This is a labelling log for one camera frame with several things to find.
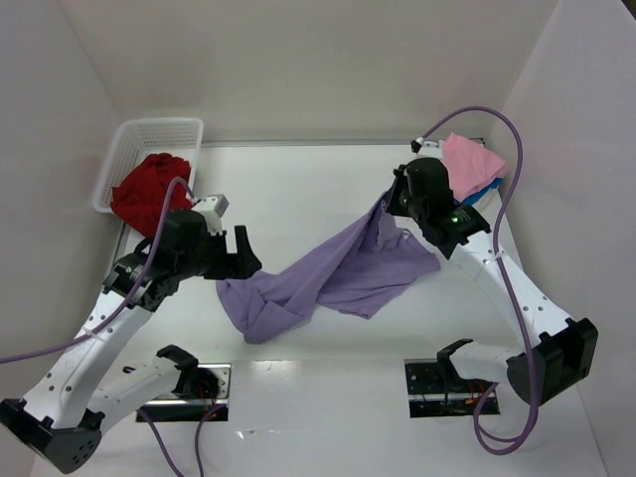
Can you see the red t shirt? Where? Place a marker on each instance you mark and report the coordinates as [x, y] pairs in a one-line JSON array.
[[138, 200]]

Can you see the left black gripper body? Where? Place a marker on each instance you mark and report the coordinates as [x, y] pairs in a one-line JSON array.
[[229, 259]]

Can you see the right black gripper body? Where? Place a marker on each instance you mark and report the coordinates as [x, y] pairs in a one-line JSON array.
[[394, 206]]

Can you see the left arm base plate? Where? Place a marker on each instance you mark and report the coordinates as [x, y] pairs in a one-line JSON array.
[[210, 394]]

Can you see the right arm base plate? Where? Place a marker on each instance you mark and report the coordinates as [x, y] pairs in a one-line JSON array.
[[429, 395]]

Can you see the pink folded t shirt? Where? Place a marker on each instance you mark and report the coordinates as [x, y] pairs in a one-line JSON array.
[[471, 167]]

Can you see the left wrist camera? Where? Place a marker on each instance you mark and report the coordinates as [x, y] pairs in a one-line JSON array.
[[212, 208]]

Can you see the purple t shirt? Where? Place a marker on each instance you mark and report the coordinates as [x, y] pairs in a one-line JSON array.
[[357, 272]]

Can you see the white plastic basket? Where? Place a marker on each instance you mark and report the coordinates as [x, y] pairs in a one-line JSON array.
[[135, 139]]

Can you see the blue folded t shirt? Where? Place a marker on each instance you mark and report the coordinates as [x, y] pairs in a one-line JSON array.
[[477, 196]]

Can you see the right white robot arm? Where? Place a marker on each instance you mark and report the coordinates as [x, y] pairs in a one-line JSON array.
[[555, 351]]

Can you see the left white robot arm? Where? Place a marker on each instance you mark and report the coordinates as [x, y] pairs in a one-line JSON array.
[[64, 417]]

